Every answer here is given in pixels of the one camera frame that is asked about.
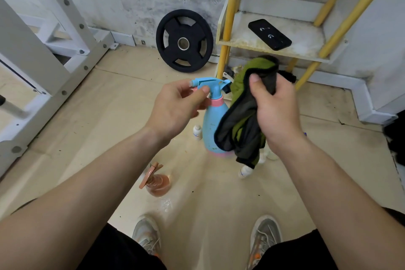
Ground black shorts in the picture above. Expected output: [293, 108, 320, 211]
[12, 198, 405, 270]

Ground person's right grey shoe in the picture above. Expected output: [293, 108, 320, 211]
[246, 215, 283, 270]

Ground white metal rack frame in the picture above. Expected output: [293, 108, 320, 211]
[0, 0, 120, 178]

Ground person's right hand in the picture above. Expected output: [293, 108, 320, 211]
[249, 72, 306, 158]

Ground orange spray bottle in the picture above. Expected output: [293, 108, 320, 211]
[138, 162, 171, 197]

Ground round white bottle blue-tipped sprayer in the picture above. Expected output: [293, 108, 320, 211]
[265, 132, 308, 161]

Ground black weight plate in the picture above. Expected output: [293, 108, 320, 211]
[155, 9, 214, 73]

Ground white shelf yellow poles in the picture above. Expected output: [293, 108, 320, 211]
[215, 0, 404, 92]

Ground green microfibre cloth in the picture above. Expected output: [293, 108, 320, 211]
[213, 54, 281, 170]

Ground person's left grey shoe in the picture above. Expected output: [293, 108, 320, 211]
[132, 215, 162, 258]

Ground person's left forearm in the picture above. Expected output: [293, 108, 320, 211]
[0, 127, 171, 270]

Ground black phone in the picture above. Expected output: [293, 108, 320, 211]
[248, 19, 293, 51]

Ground person's grey shoe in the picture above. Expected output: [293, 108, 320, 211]
[132, 215, 162, 258]
[246, 215, 283, 270]

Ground person's left hand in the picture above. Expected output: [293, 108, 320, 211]
[144, 79, 211, 149]

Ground person's right forearm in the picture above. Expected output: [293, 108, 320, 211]
[278, 140, 405, 270]

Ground blue spray bottle pink trigger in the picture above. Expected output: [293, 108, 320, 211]
[189, 77, 236, 158]

